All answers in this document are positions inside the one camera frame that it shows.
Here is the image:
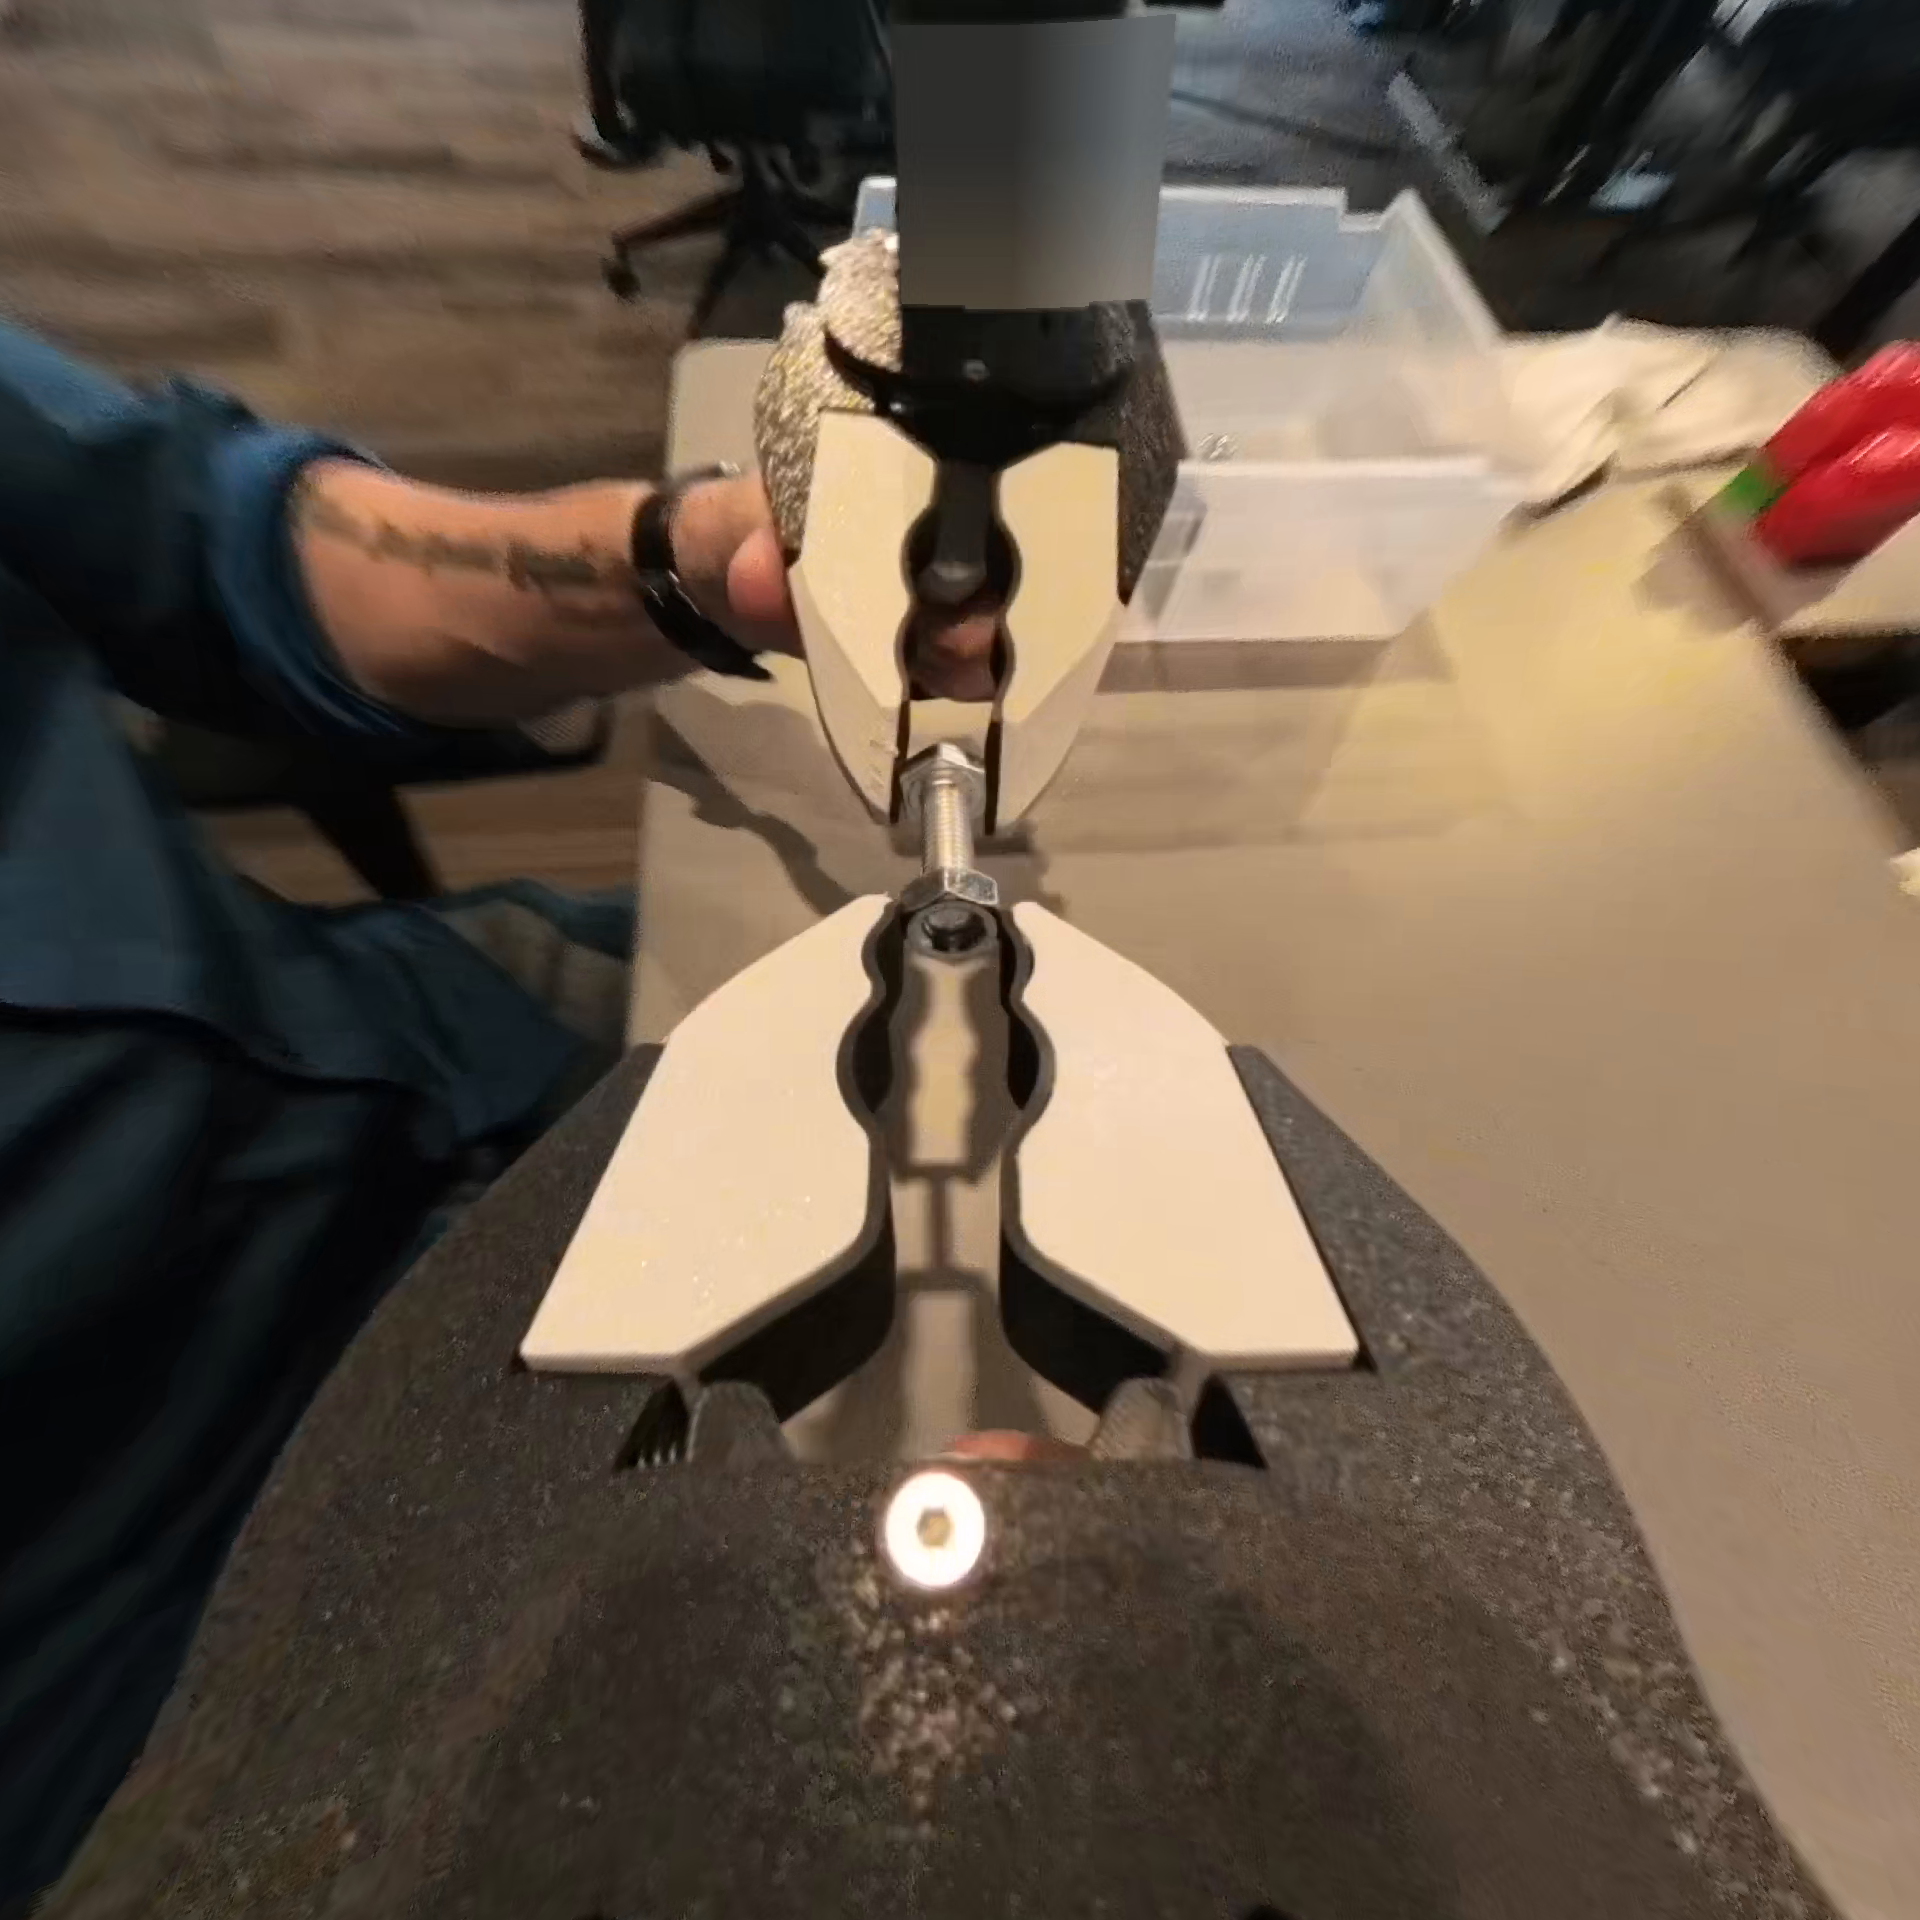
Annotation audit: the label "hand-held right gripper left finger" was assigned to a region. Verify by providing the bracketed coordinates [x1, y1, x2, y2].
[518, 894, 903, 1375]

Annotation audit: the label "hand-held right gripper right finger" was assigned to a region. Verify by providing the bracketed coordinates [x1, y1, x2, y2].
[999, 899, 1363, 1379]

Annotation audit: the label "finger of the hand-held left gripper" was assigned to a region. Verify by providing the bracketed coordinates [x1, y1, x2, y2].
[787, 419, 939, 823]
[982, 438, 1125, 836]

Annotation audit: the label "steel hex bolt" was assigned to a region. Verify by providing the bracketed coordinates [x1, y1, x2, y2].
[898, 741, 995, 890]

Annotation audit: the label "clear divided plastic bin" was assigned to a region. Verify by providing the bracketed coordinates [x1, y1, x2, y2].
[856, 178, 1535, 647]

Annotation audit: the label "steel hex nut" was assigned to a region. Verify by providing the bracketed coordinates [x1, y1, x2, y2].
[898, 870, 1002, 957]

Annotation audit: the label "person's left forearm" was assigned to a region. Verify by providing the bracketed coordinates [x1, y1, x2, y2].
[298, 460, 657, 710]

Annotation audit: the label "person's left hand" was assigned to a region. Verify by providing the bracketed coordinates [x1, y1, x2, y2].
[677, 481, 1011, 710]

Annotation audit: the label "black wrist watch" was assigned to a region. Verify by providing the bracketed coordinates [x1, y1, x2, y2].
[630, 464, 778, 683]

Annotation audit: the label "person's grey jeans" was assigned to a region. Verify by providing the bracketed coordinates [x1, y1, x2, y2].
[433, 884, 642, 1042]

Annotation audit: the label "person's black office chair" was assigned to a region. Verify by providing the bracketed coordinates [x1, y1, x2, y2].
[135, 696, 620, 906]

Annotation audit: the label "person's blue shirt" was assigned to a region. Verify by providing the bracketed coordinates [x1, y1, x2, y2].
[0, 323, 635, 1877]

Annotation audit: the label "white cloth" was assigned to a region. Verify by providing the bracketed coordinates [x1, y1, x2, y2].
[1507, 323, 1829, 515]

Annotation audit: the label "brown thin board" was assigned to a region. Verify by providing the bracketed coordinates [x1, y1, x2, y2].
[1644, 481, 1920, 645]

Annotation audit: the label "red toy block stack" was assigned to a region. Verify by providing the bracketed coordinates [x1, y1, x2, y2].
[1748, 344, 1920, 571]

